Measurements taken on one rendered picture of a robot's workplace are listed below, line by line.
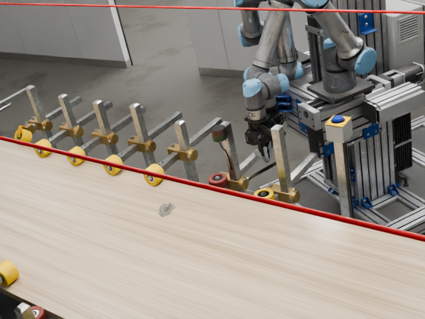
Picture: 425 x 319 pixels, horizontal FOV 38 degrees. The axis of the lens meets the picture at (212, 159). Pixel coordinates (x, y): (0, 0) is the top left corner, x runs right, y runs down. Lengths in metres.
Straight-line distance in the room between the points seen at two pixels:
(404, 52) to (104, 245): 1.73
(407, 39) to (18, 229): 2.00
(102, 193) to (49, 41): 4.94
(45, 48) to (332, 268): 6.00
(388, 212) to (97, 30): 4.28
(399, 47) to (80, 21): 4.45
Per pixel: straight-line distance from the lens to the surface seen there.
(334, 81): 2.81
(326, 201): 3.54
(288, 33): 2.83
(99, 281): 2.22
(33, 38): 7.70
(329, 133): 2.19
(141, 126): 2.82
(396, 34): 3.12
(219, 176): 2.59
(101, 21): 6.72
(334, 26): 2.54
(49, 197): 2.81
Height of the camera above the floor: 2.24
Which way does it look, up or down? 29 degrees down
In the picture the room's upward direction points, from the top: 13 degrees counter-clockwise
